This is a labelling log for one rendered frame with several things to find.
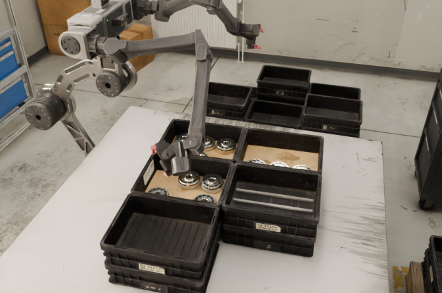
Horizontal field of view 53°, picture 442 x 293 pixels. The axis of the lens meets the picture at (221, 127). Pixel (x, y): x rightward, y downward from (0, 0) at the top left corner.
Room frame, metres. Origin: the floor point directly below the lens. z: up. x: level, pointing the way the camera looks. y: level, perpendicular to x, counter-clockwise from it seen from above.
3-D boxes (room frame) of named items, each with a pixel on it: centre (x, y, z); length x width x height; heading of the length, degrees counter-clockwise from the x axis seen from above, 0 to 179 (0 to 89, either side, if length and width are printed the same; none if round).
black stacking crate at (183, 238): (1.23, 0.23, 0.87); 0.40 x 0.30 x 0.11; 77
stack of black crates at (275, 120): (2.77, -0.40, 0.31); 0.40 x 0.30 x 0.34; 74
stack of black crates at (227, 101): (2.87, -0.01, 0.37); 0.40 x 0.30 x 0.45; 74
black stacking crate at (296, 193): (1.43, -0.22, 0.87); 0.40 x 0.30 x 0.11; 77
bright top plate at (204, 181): (1.57, 0.04, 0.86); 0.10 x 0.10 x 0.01
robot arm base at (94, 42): (1.78, 0.52, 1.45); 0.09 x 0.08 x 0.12; 164
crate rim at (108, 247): (1.23, 0.23, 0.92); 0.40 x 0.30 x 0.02; 77
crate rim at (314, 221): (1.43, -0.22, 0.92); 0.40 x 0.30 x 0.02; 77
